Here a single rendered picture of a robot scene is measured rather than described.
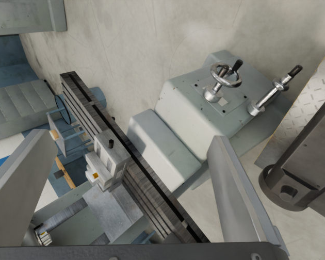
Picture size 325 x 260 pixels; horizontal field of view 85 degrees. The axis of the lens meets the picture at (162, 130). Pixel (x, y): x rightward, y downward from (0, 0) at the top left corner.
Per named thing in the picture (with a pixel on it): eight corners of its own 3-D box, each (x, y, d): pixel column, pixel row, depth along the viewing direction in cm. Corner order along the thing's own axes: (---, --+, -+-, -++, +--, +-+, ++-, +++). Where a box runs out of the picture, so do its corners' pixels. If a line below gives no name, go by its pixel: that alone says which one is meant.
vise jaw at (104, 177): (94, 149, 78) (85, 154, 75) (113, 177, 73) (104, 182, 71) (94, 156, 82) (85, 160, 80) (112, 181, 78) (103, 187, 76)
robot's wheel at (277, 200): (320, 184, 74) (309, 217, 63) (312, 191, 77) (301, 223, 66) (272, 156, 84) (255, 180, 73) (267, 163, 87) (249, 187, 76)
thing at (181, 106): (238, 52, 101) (164, 77, 66) (285, 89, 92) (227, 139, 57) (183, 131, 163) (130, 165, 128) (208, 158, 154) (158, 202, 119)
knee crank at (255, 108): (293, 59, 57) (288, 63, 53) (309, 71, 55) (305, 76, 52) (247, 105, 74) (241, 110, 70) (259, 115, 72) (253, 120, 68)
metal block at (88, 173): (97, 164, 81) (85, 171, 77) (104, 174, 79) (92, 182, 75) (97, 168, 85) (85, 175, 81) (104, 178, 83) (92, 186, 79)
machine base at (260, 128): (225, 47, 118) (208, 51, 107) (302, 108, 102) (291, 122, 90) (167, 140, 211) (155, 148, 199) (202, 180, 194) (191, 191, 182)
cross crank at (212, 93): (229, 49, 61) (210, 55, 54) (256, 71, 58) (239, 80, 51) (206, 84, 73) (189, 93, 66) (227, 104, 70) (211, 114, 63)
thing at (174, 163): (150, 106, 80) (128, 115, 73) (204, 165, 71) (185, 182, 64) (132, 156, 119) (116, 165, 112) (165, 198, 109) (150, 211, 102)
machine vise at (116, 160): (110, 128, 72) (84, 139, 66) (131, 156, 68) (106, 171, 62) (105, 163, 99) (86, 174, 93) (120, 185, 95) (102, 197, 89)
